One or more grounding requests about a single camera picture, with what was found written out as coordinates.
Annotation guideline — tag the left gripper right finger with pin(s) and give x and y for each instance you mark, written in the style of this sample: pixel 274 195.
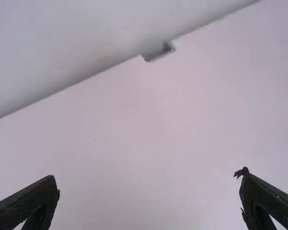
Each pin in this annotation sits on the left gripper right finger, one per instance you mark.
pixel 266 198

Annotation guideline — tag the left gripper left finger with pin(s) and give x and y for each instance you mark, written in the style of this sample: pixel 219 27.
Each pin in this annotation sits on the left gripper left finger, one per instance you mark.
pixel 21 203

